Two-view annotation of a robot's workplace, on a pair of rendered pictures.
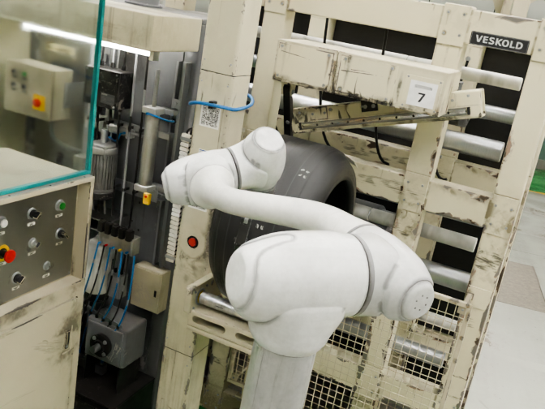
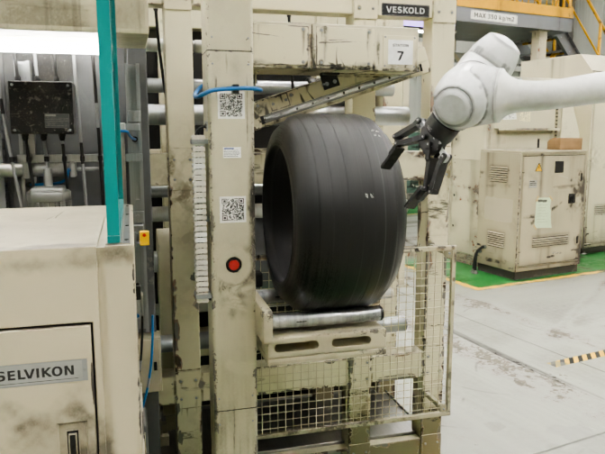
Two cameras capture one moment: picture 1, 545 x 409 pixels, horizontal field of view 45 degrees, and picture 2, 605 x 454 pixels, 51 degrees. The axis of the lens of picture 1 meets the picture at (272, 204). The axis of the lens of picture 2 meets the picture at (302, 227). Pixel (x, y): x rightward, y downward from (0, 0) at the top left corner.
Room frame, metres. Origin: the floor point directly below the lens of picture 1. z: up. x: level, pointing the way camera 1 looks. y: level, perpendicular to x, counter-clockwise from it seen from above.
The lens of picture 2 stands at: (0.66, 1.18, 1.44)
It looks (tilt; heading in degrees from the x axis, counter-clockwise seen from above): 9 degrees down; 322
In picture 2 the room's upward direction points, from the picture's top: straight up
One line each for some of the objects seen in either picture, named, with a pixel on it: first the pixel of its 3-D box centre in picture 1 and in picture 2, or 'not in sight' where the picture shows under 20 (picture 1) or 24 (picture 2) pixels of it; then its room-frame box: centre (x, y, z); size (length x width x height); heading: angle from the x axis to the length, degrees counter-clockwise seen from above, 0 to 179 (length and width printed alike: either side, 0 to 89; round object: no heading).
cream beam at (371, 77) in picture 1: (366, 75); (323, 51); (2.38, -0.24, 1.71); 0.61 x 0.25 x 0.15; 67
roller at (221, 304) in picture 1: (242, 312); (326, 317); (2.03, 0.03, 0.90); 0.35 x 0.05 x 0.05; 67
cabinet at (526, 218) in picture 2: not in sight; (530, 211); (4.28, -4.57, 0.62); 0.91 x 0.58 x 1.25; 79
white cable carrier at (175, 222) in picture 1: (182, 198); (201, 219); (2.24, 0.32, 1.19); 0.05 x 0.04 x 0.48; 157
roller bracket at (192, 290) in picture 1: (216, 282); (255, 308); (2.23, 0.15, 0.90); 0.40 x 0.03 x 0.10; 157
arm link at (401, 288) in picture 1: (384, 276); not in sight; (1.00, -0.20, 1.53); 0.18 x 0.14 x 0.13; 26
